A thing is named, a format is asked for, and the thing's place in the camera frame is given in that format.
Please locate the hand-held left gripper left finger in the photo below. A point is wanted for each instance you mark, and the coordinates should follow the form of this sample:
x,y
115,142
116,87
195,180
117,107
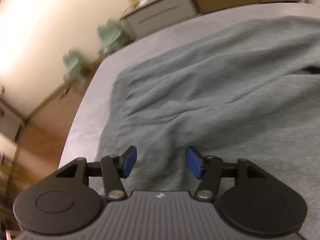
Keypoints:
x,y
130,161

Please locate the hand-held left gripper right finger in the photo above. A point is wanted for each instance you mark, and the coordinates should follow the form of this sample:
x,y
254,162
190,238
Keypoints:
x,y
193,162

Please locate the grey knit sweater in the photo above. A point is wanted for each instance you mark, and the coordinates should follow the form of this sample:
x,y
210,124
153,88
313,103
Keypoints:
x,y
212,92

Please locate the green plastic chair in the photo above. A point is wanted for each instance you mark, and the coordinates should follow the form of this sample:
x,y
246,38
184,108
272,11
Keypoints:
x,y
73,66
110,35

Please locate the grey and brown sideboard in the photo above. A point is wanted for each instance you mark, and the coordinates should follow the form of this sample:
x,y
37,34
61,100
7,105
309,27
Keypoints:
x,y
162,12

